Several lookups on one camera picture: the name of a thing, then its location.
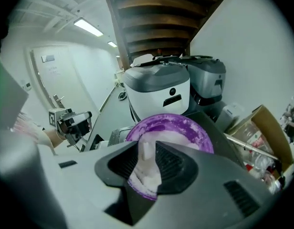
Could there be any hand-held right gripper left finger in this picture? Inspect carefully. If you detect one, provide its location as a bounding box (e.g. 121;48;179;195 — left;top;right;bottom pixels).
37;140;140;229

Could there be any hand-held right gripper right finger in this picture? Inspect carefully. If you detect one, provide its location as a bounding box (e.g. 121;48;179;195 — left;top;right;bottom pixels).
134;140;279;229

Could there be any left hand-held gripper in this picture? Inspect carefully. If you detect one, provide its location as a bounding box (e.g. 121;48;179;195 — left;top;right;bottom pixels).
48;107;93;150

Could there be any purple detergent powder tub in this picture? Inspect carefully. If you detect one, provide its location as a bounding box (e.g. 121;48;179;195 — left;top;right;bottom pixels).
125;113;214;201

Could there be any person's left forearm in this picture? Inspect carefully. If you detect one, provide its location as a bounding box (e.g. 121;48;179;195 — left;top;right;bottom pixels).
43;129;66;149

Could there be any white door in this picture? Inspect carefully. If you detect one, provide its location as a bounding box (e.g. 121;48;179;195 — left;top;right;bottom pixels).
30;45;101;119

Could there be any thin metal rod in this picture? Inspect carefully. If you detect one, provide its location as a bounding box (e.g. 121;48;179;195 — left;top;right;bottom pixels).
223;133;280;161

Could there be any white and black robot machine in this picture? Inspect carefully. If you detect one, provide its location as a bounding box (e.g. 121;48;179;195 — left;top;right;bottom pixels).
122;61;191;126

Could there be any white plastic box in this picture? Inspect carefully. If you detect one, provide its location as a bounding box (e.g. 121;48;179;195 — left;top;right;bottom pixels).
215;103;246;131

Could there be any large open cardboard box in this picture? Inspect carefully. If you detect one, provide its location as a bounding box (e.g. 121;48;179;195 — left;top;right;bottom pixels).
223;104;294;178

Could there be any grey robot machine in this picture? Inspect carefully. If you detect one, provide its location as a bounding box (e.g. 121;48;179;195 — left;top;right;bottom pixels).
181;55;227;107

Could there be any brown wooden staircase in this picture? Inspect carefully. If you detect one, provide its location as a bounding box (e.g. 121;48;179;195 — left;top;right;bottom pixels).
100;0;236;71

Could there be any silver door handle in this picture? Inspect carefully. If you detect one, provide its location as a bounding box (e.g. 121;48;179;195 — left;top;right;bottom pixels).
52;93;66;109

